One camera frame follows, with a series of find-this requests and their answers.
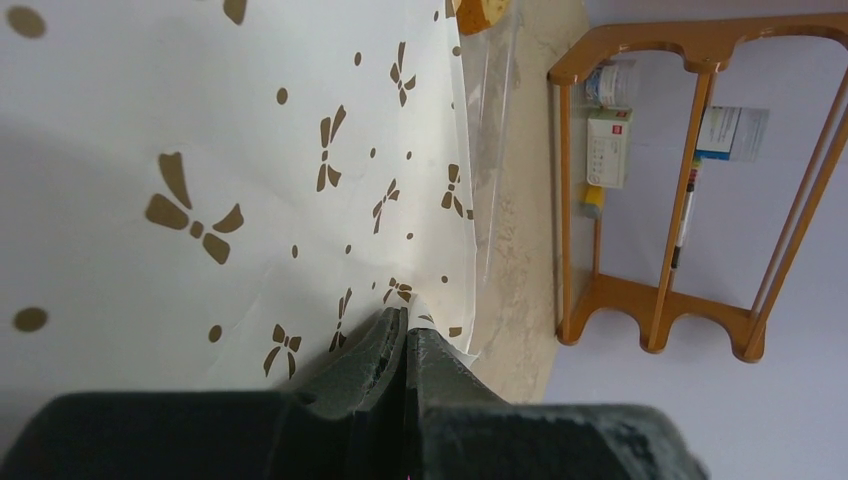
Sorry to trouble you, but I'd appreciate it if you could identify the pack of coloured markers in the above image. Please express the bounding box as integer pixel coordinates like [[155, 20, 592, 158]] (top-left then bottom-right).
[[671, 158, 702, 269]]

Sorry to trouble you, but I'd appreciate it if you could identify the orange wooden shelf rack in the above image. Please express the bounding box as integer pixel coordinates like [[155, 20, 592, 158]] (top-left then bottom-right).
[[547, 12, 847, 363]]

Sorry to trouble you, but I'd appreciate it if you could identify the yellow grey sponge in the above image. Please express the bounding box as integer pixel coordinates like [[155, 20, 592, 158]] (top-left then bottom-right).
[[580, 185, 605, 220]]

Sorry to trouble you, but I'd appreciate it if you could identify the white patterned paper bag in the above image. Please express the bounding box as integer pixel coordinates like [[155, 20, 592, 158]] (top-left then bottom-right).
[[1, 1, 477, 449]]

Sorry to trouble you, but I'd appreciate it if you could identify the clear plastic tray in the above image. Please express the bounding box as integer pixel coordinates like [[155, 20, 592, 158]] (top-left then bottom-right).
[[458, 0, 525, 286]]

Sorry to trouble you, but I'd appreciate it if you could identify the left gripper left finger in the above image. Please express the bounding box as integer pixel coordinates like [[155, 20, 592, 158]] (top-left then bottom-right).
[[291, 307, 408, 479]]

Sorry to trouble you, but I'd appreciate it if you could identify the white jar blue label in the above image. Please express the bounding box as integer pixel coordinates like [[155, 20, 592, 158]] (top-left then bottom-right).
[[695, 106, 770, 163]]

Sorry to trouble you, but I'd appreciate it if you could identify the fake croissant tan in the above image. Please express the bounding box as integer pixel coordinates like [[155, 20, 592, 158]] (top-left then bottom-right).
[[455, 0, 511, 35]]

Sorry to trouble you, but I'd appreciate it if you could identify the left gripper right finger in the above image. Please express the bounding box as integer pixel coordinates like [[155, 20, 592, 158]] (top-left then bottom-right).
[[404, 328, 506, 479]]

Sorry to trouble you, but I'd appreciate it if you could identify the white card box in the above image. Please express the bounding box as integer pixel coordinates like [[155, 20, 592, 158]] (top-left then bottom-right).
[[586, 108, 633, 189]]

